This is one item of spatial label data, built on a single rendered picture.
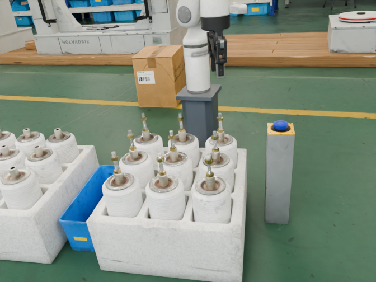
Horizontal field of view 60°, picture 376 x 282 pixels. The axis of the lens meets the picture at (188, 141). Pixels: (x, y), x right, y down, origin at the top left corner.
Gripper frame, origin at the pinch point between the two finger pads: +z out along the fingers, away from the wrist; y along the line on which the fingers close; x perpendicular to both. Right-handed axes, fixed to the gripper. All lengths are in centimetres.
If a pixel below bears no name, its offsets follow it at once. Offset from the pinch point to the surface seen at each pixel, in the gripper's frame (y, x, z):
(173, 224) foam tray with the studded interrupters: 25.6, -18.0, 29.0
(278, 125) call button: 10.7, 13.7, 14.0
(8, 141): -23, -70, 23
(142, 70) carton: -100, -22, 25
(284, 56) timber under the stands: -146, 82, 39
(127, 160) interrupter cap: 4.4, -28.3, 21.7
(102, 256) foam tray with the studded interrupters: 20, -38, 41
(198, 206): 25.2, -11.5, 25.3
